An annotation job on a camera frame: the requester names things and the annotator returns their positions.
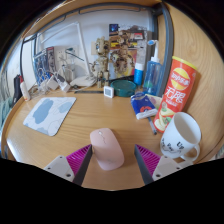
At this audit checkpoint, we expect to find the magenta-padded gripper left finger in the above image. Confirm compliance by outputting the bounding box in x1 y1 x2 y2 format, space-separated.
43 144 93 187

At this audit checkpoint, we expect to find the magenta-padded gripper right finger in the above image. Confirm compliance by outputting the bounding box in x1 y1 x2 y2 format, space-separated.
133 144 184 185

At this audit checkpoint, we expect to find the pink computer mouse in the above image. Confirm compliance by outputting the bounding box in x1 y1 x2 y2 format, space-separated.
89 127 126 172

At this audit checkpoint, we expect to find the grey cloud-print mouse pad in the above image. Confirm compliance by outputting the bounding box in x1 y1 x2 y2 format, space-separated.
22 96 77 137

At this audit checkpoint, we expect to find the white mug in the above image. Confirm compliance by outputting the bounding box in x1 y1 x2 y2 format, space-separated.
159 111 203 164

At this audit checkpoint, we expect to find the grey pen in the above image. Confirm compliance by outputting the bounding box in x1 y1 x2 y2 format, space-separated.
147 116 158 136

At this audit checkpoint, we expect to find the blue tissue pack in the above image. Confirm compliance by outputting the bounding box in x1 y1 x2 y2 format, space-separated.
129 92 159 120

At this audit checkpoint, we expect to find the red chip can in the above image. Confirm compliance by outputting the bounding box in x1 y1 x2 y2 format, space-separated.
153 55 198 134

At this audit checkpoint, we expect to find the teal blanket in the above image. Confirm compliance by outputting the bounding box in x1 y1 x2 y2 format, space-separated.
0 96 13 128

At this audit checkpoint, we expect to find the black ruler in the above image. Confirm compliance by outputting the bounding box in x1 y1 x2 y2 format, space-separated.
73 89 104 95

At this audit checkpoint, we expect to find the white power strip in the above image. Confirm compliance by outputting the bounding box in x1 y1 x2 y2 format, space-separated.
55 72 72 93

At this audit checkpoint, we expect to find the white red-capped pump bottle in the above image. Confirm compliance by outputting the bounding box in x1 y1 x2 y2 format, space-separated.
19 75 32 102

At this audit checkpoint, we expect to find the white power adapter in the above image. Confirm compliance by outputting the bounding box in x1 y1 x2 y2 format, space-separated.
46 75 61 91

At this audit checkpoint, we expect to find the black bag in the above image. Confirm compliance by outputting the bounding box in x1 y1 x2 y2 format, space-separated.
12 74 23 104

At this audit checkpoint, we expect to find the white desk lamp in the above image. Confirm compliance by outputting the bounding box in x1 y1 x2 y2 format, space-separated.
39 21 98 88

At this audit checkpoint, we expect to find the teal round container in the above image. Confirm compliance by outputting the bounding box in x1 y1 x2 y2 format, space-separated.
109 78 138 98

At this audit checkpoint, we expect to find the small white cube clock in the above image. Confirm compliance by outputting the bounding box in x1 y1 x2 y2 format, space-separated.
103 85 115 99

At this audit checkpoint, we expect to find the blue spray bottle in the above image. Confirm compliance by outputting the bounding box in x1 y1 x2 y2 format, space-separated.
142 39 165 97

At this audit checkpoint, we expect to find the blue model kit box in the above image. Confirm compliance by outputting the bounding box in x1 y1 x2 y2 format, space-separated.
33 46 57 86

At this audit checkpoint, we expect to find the tan robot model figure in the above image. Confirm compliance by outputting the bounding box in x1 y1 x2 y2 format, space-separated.
91 35 113 88

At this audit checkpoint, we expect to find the colourful robot picture box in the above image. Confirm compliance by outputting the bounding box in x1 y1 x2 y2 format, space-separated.
108 23 148 81

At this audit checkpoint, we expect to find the dark green plug cable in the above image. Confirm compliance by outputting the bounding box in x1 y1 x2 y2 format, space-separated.
66 48 86 63

